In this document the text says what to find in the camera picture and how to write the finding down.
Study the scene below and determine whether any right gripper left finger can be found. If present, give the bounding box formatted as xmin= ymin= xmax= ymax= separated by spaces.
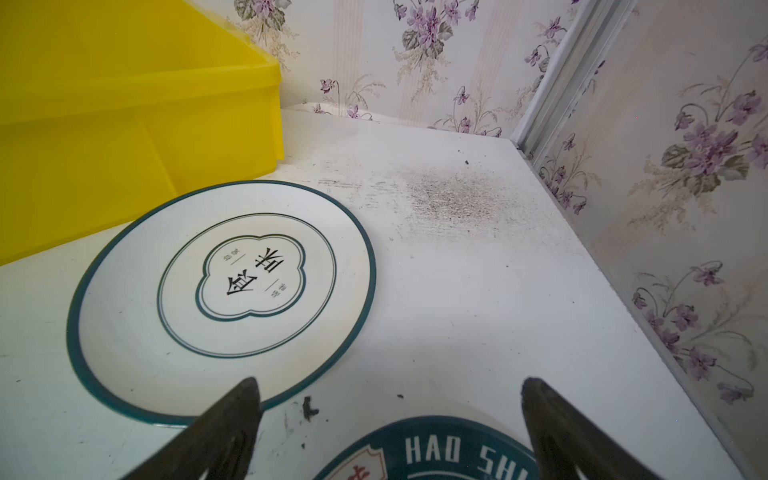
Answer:
xmin=125 ymin=377 xmax=263 ymax=479

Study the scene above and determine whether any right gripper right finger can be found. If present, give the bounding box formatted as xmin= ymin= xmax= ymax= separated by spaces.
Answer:
xmin=521 ymin=377 xmax=658 ymax=479

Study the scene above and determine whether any green rim HAO SHI plate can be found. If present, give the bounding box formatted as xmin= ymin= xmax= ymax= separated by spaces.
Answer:
xmin=316 ymin=416 xmax=540 ymax=480

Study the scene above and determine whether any white plate green quatrefoil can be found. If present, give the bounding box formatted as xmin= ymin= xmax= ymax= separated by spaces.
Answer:
xmin=66 ymin=180 xmax=377 ymax=427

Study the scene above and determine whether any yellow plastic bin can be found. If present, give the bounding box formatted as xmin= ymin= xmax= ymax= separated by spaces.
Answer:
xmin=1 ymin=1 xmax=284 ymax=263

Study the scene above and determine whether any aluminium frame corner post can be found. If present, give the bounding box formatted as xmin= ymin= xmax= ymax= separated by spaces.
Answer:
xmin=511 ymin=0 xmax=636 ymax=158

